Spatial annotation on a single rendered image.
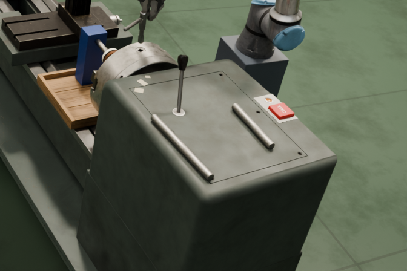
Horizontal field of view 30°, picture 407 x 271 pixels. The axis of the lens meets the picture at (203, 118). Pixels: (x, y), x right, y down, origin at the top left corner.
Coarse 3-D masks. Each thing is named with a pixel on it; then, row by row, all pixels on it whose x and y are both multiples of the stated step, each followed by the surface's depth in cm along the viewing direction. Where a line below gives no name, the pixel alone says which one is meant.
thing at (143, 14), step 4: (140, 12) 240; (144, 12) 240; (140, 16) 241; (144, 16) 240; (144, 20) 241; (140, 24) 242; (144, 24) 242; (140, 28) 243; (144, 28) 243; (140, 32) 244; (140, 36) 245; (140, 40) 246
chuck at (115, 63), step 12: (132, 48) 250; (144, 48) 251; (156, 48) 254; (108, 60) 249; (120, 60) 247; (132, 60) 246; (96, 72) 251; (108, 72) 247; (120, 72) 244; (96, 96) 251; (96, 108) 255
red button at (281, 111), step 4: (276, 104) 235; (280, 104) 235; (284, 104) 236; (268, 108) 234; (272, 108) 233; (276, 108) 233; (280, 108) 233; (284, 108) 234; (288, 108) 234; (272, 112) 233; (276, 112) 231; (280, 112) 232; (284, 112) 232; (288, 112) 233; (292, 112) 233; (276, 116) 231; (280, 116) 230; (284, 116) 231; (288, 116) 232; (292, 116) 233
